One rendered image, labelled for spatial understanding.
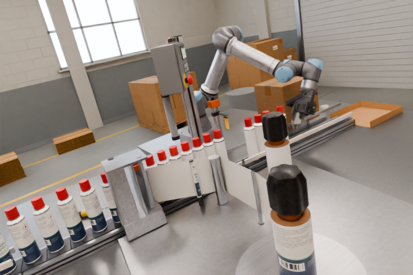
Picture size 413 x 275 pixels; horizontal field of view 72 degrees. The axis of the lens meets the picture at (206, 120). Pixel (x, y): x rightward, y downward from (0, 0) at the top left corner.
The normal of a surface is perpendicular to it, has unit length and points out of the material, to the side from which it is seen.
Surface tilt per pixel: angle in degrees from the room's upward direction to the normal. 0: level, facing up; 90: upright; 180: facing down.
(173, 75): 90
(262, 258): 0
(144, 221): 90
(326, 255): 0
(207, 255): 0
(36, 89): 90
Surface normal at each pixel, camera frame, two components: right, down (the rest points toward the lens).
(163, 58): -0.11, 0.31
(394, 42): -0.79, 0.33
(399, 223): -0.19, -0.94
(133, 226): 0.47, 0.17
